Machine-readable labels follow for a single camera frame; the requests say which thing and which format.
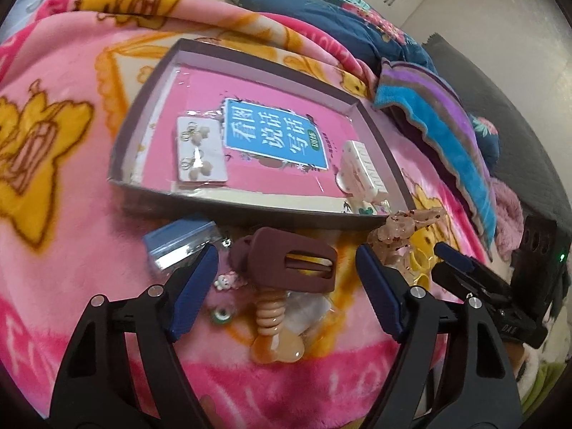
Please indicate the grey cardboard box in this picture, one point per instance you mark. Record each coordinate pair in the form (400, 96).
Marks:
(134, 152)

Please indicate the small white bunny charm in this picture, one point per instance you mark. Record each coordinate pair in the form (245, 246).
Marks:
(225, 282)

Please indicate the brown hair claw clip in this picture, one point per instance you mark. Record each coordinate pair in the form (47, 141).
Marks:
(277, 272)

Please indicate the white earring card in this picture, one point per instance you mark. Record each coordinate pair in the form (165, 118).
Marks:
(201, 156)

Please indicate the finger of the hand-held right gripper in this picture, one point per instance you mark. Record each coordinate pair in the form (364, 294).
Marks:
(447, 277)
(453, 257)

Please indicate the beige dotted mesh bow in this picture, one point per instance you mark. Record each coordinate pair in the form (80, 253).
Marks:
(400, 230)

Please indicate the translucent peach hair clip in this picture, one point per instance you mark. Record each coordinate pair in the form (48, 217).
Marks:
(281, 351)

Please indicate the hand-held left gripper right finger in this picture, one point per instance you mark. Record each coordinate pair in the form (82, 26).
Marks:
(380, 292)

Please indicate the pink book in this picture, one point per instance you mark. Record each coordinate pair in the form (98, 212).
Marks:
(286, 87)

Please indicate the striped fleece blanket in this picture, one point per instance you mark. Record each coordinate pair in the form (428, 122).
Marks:
(447, 134)

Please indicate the clear plastic bag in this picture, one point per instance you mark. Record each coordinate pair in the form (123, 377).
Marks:
(310, 315)

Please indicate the pink bear printed blanket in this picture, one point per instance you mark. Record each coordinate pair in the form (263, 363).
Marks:
(89, 232)

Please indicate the pink fluffy cloth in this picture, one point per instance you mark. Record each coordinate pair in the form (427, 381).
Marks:
(507, 214)

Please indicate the dark blue floral quilt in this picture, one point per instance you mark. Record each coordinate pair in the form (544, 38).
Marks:
(321, 13)

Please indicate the person's right forearm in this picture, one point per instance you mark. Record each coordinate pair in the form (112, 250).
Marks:
(534, 371)

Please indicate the white hair clip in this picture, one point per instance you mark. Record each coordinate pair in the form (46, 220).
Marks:
(364, 161)

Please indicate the dark grey headboard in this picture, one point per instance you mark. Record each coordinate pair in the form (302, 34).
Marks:
(496, 107)

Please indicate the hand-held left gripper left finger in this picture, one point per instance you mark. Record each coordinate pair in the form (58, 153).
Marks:
(192, 297)

